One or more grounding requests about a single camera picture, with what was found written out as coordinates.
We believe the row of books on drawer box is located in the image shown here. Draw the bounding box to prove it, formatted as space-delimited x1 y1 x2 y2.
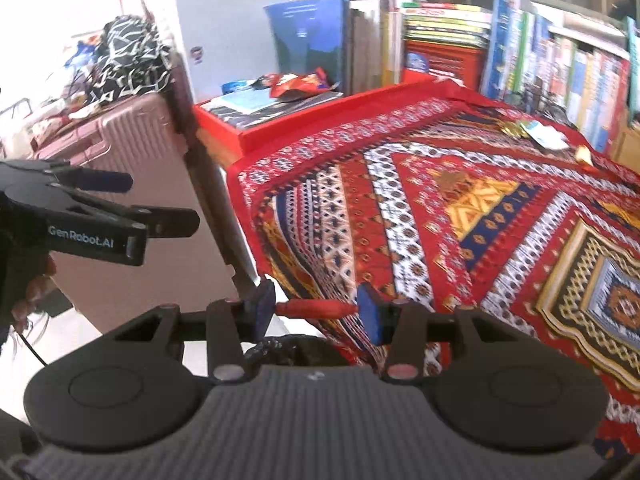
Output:
622 15 640 126

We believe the thin black cable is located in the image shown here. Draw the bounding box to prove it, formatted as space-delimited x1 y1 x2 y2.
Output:
12 327 51 367

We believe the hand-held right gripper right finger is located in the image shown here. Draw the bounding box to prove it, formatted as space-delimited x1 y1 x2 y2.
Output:
357 281 526 382

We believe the miniature black bicycle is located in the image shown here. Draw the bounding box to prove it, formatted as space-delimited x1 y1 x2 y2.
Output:
520 87 576 123

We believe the white blue packet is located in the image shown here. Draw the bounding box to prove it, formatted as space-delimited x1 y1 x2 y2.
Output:
520 120 571 151

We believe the red snack wrapper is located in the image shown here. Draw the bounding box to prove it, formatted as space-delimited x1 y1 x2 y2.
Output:
268 71 331 100

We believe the pink suitcase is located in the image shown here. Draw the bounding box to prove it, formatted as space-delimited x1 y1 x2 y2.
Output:
30 92 241 333

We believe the large blue book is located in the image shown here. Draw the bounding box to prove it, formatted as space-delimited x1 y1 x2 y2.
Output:
263 0 351 93

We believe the red patterned tablecloth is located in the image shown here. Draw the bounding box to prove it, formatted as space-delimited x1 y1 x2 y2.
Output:
227 80 640 461

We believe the red tray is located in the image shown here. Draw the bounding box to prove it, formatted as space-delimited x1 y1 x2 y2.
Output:
192 79 451 167

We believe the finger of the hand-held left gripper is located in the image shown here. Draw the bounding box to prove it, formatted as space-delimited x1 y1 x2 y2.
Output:
45 162 134 195
50 182 202 241

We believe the row of blue green books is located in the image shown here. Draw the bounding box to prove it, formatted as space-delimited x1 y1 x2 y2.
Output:
480 0 631 146

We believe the black trash bag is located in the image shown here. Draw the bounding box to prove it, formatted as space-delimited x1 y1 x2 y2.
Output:
242 335 351 368

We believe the wooden drawer box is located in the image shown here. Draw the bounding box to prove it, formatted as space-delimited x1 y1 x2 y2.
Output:
607 122 640 171

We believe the row of tall thin books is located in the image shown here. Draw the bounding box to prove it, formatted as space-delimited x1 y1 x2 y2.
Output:
347 0 406 93

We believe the black white patterned bag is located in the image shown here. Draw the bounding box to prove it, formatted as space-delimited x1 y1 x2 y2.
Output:
90 15 173 106

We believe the red wrapper strip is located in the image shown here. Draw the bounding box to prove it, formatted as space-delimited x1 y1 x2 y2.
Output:
274 300 360 319

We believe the flat stack of books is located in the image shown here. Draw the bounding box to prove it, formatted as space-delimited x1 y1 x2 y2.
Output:
400 2 493 51

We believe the person's left hand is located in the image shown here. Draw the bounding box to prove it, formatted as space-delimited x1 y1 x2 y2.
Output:
10 255 57 333

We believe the colourful clutter pile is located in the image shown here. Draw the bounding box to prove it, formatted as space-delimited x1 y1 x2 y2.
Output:
0 35 101 156

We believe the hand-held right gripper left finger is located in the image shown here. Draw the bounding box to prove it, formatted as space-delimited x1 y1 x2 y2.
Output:
105 276 277 384

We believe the red plastic crate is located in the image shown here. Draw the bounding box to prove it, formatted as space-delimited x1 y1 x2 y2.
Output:
402 45 486 88

